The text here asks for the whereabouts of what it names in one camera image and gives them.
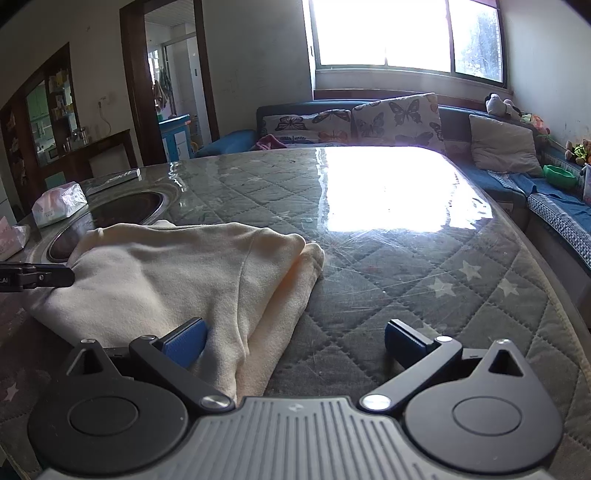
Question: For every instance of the cream white sweater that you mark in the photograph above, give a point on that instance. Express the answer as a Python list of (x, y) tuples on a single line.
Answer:
[(249, 284)]

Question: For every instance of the grey plain cushion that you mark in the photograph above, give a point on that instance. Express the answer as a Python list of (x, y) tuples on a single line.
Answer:
[(503, 147)]

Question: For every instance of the white tissue pack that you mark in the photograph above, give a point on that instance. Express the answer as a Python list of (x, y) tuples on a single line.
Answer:
[(58, 203)]

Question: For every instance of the dark wooden cabinet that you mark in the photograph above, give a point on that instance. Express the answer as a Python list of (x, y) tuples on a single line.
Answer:
[(45, 142)]

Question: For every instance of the blue corner sofa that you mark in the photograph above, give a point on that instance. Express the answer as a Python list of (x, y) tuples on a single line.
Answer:
[(557, 222)]

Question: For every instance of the pink plastic bag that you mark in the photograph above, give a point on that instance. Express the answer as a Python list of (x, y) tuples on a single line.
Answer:
[(13, 239)]

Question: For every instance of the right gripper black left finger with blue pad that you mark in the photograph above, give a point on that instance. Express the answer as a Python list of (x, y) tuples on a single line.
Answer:
[(166, 361)]

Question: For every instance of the pink cloth on sofa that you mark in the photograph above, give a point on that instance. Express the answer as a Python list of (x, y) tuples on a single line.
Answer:
[(268, 142)]

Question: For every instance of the clear plastic storage box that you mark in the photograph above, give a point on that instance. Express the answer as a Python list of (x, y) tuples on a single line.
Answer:
[(586, 174)]

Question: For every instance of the butterfly cushion left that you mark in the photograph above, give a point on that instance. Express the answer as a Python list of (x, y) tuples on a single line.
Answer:
[(327, 127)]

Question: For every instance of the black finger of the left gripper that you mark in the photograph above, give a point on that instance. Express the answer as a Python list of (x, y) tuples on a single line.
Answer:
[(34, 276)]

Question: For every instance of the butterfly cushion right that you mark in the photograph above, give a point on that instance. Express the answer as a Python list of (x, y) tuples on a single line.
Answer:
[(402, 121)]

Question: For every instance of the green plush toy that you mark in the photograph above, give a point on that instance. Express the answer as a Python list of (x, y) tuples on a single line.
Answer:
[(578, 153)]

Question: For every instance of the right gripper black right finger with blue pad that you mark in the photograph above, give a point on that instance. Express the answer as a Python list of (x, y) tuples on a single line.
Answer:
[(425, 362)]

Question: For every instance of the grey quilted star tablecloth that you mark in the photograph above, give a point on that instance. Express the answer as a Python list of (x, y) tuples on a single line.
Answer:
[(406, 235)]

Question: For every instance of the blue white small cabinet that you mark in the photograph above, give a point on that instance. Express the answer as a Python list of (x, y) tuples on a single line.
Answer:
[(175, 138)]

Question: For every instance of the white plush toy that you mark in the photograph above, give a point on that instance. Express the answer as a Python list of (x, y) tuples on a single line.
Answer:
[(497, 107)]

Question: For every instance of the butterfly cushion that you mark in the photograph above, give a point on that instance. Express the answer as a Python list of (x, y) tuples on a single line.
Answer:
[(327, 127), (402, 121)]

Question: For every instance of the green bowl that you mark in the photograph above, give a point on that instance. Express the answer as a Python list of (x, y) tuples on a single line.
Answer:
[(559, 177)]

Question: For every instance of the grey remote control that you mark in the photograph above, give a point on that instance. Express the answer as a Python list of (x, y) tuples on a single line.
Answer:
[(98, 185)]

